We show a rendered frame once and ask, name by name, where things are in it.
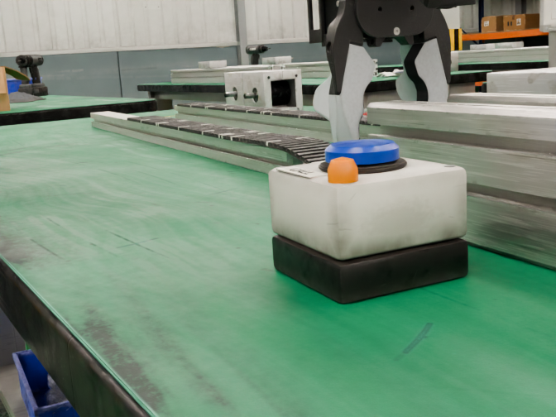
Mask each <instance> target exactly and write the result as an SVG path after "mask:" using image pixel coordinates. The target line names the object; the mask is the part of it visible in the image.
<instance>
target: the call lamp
mask: <svg viewBox="0 0 556 417"><path fill-rule="evenodd" d="M357 181H358V168H357V165H356V163H355V161H354V159H352V158H347V157H339V158H336V159H333V160H331V161H330V164H329V166H328V182H329V183H332V184H347V183H353V182H357Z"/></svg>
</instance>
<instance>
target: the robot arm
mask: <svg viewBox="0 0 556 417"><path fill-rule="evenodd" d="M476 2H477V0H319V29H318V30H314V20H313V5H312V0H307V7H308V22H309V43H310V44H313V43H321V44H322V47H323V46H326V54H327V59H328V64H329V68H330V71H331V75H330V76H329V77H328V79H327V80H325V81H324V82H323V83H322V84H321V85H320V86H318V88H316V90H315V93H314V100H313V105H314V110H315V111H316V112H317V113H319V114H320V115H322V116H323V117H325V118H326V119H328V120H329V121H330V124H331V132H332V137H333V143H334V142H339V141H351V140H360V138H359V137H360V135H359V122H360V121H361V119H362V115H363V113H364V104H363V96H364V93H365V90H366V87H367V86H368V85H369V83H370V82H371V80H372V77H373V74H374V70H375V63H374V61H373V60H372V58H371V57H370V56H369V54H368V53H367V51H366V50H365V49H364V47H362V45H363V42H366V43H367V46H368V47H379V46H381V44H382V43H385V42H393V39H396V40H397V41H398V42H399V43H400V57H401V60H402V64H403V68H404V69H403V73H402V74H401V75H400V77H399V78H398V79H397V80H396V82H395V85H396V89H397V92H398V94H399V96H400V98H401V99H402V101H421V102H441V103H446V102H447V98H448V84H449V83H450V80H451V39H450V34H449V30H448V25H447V22H446V20H445V18H444V16H443V14H442V12H441V10H440V9H451V8H453V7H457V6H465V5H474V4H476Z"/></svg>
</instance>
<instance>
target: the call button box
mask: <svg viewBox="0 0 556 417"><path fill-rule="evenodd" d="M329 164H330V163H328V162H326V161H323V162H317V163H310V164H304V165H293V166H281V167H276V168H274V169H273V170H270V171H269V188H270V201H271V226H272V229H273V231H274V233H277V234H278V235H275V236H274V237H273V238H272V248H273V262H274V267H275V268H276V269H277V270H278V271H281V272H283V273H285V274H286V275H288V276H290V277H292V278H294V279H296V280H297V281H299V282H301V283H303V284H305V285H307V286H309V287H311V288H312V289H314V290H317V291H318V292H320V293H322V294H324V295H326V296H328V297H329V298H331V299H333V300H336V301H337V302H339V303H341V304H346V303H350V302H353V301H358V300H364V299H368V298H371V297H376V296H379V295H386V294H390V293H394V292H397V291H402V290H408V289H412V288H415V287H420V286H423V285H430V284H433V283H438V282H441V281H445V280H451V279H456V278H459V277H463V276H466V275H467V273H468V247H467V241H466V240H464V239H461V238H460V237H463V236H465V235H466V232H467V174H466V171H465V170H464V169H463V168H462V167H459V166H455V165H445V164H440V163H434V162H429V161H420V160H414V159H409V158H404V157H400V158H399V159H398V160H395V161H389V162H384V163H377V164H370V165H357V168H358V181H357V182H353V183H347V184H332V183H329V182H328V166H329Z"/></svg>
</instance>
